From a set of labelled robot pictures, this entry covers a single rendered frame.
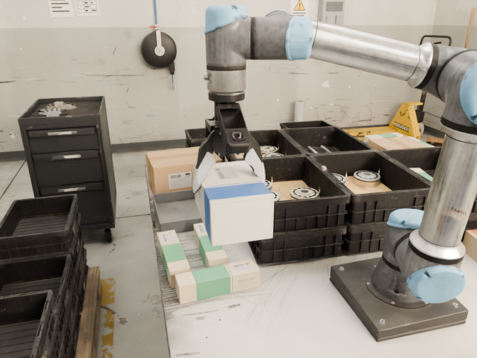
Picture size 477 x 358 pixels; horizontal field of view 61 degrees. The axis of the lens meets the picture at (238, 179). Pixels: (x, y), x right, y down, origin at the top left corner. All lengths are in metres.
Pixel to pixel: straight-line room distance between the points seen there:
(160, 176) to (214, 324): 0.80
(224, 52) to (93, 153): 1.96
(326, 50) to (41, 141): 2.06
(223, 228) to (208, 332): 0.42
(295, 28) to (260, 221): 0.35
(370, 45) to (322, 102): 4.28
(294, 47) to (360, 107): 4.72
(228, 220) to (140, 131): 4.00
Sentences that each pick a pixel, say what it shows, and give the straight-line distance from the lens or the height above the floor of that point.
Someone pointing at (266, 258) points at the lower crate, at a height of 0.73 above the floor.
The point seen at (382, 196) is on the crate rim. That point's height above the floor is 0.92.
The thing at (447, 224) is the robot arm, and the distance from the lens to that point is 0.95.
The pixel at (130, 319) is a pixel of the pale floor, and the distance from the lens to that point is 2.26.
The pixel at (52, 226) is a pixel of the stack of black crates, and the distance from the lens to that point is 2.18.
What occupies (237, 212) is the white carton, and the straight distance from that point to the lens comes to 0.74.
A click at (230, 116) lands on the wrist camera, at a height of 1.28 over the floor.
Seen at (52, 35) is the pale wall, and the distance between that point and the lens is 4.60.
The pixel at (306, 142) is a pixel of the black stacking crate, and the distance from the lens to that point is 2.05.
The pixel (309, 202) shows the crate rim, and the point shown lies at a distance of 1.25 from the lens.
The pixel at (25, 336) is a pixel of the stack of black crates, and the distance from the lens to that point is 1.56.
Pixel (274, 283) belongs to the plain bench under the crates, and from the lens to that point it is 1.26.
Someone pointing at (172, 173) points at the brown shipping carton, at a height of 0.82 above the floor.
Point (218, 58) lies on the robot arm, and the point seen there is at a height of 1.38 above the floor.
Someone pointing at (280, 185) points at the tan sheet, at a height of 0.83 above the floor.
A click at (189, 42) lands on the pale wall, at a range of 4.59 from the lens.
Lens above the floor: 1.45
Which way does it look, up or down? 22 degrees down
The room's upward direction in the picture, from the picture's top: straight up
